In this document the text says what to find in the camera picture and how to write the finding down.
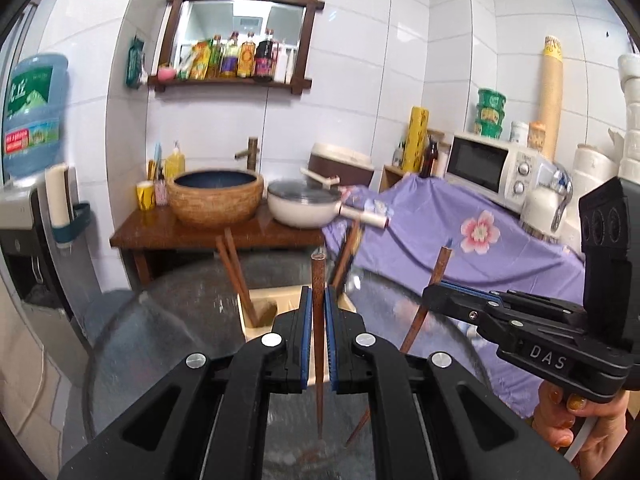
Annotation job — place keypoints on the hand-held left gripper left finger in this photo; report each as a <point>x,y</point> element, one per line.
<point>306,340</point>

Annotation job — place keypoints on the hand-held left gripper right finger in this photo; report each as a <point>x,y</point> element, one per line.
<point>331,340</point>

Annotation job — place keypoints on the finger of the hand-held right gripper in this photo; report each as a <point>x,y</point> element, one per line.
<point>475,294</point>
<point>465,312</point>

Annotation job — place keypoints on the beige plastic utensil holder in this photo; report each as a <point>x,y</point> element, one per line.
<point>290,300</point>

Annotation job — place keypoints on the brown wooden chopstick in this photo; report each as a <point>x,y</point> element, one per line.
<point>235,255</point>
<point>435,272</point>
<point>318,275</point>
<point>226,259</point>

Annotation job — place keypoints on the person's right hand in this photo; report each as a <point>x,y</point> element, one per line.
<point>560,420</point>

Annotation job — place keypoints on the purple floral cloth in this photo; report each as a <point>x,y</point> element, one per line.
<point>425,220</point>

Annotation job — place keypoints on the white microwave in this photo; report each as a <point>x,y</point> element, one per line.
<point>480,165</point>

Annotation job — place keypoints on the white pan with lid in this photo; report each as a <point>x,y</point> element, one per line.
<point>300,205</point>

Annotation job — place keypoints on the wooden box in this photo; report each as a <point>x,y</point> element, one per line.
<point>395,177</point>

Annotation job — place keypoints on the brown glass bottle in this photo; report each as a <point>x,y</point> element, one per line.
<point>430,160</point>

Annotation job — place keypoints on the yellow roll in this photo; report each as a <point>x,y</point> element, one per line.
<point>416,140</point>

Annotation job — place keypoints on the woven basin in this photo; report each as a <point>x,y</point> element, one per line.
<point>215,200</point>

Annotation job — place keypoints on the white jar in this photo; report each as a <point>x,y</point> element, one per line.
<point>519,132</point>

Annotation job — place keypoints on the dark wooden side table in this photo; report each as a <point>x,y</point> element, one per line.
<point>165,232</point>

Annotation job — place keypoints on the stack of green noodle cups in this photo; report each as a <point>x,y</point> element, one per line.
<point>491,115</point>

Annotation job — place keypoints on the bamboo faucet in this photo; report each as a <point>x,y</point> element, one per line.
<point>250,152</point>

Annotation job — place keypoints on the tall paper cup stack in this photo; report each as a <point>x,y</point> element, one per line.
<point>551,95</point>

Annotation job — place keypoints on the small floral bottle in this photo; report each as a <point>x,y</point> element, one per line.
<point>161,192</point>

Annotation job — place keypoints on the yellow cup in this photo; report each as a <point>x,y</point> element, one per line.
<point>146,197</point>

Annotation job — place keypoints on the yellow soap bottle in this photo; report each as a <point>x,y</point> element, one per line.
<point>175,165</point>

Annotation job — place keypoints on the toothbrushes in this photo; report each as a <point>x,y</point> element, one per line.
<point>156,162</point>

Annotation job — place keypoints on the white water dispenser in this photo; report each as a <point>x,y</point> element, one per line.
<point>30,240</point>

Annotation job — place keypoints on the pink bowl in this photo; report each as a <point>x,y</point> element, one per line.
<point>166,73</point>

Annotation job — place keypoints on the green hanging packet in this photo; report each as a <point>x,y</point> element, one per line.
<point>134,62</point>

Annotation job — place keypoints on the wooden framed mirror shelf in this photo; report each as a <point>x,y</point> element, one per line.
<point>240,10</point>

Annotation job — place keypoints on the blue water bottle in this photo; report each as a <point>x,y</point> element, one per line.
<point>32,115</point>

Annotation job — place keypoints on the teal wall holder with roll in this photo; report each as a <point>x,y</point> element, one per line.
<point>65,210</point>

